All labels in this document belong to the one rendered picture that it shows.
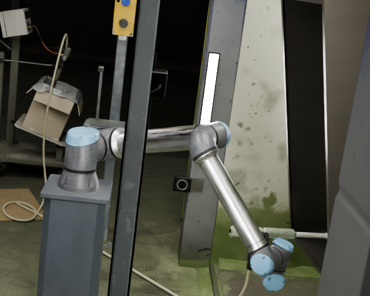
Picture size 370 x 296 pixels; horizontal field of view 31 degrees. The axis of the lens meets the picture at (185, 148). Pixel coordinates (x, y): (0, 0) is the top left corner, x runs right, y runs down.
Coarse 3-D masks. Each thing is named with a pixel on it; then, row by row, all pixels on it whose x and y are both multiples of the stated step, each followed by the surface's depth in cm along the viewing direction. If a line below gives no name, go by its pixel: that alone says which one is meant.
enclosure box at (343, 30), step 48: (288, 0) 309; (336, 0) 251; (288, 48) 315; (336, 48) 256; (288, 96) 321; (336, 96) 261; (288, 144) 327; (336, 144) 266; (288, 192) 333; (336, 192) 271
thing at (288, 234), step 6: (234, 228) 307; (264, 228) 312; (270, 228) 312; (276, 228) 313; (282, 228) 314; (234, 234) 307; (270, 234) 310; (276, 234) 310; (282, 234) 311; (288, 234) 311; (294, 234) 311; (300, 234) 313; (306, 234) 314; (312, 234) 314; (318, 234) 315; (324, 234) 315; (288, 240) 312; (294, 240) 312
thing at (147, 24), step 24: (144, 0) 170; (144, 24) 171; (144, 48) 173; (144, 72) 174; (144, 96) 176; (144, 120) 177; (120, 192) 182; (120, 216) 184; (120, 240) 185; (120, 264) 187; (120, 288) 189
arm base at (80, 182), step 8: (64, 168) 309; (64, 176) 308; (72, 176) 306; (80, 176) 306; (88, 176) 307; (96, 176) 313; (64, 184) 307; (72, 184) 305; (80, 184) 305; (88, 184) 307; (96, 184) 311; (80, 192) 306; (88, 192) 307
